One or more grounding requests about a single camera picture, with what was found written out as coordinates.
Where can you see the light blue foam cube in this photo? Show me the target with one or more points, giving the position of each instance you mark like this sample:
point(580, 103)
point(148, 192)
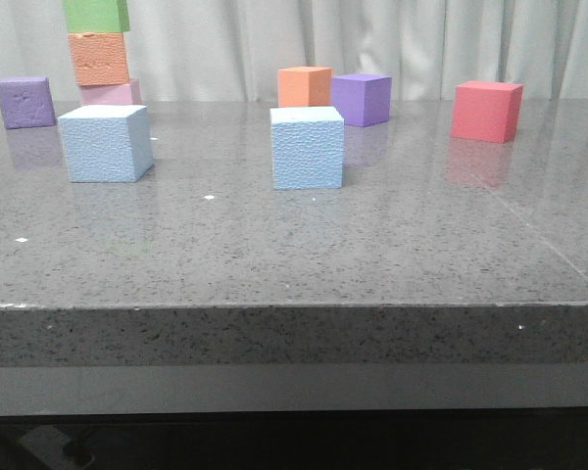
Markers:
point(307, 145)
point(106, 143)

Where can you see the dark purple foam cube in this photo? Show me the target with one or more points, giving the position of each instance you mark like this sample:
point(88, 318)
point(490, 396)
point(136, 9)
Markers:
point(362, 99)

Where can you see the grey pleated curtain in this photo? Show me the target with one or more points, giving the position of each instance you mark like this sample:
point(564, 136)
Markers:
point(232, 50)

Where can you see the pink foam cube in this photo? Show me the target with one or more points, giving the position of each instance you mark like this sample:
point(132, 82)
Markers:
point(114, 94)

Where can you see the red foam cube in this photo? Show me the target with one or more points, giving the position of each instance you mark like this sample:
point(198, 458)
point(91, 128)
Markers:
point(486, 111)

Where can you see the stacked orange foam cube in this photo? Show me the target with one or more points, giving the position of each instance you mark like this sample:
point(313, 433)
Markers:
point(98, 58)

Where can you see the light purple foam cube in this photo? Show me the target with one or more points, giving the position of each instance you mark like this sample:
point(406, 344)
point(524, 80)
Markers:
point(26, 101)

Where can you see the green foam cube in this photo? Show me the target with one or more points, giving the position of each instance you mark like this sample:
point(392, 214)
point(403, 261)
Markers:
point(96, 15)

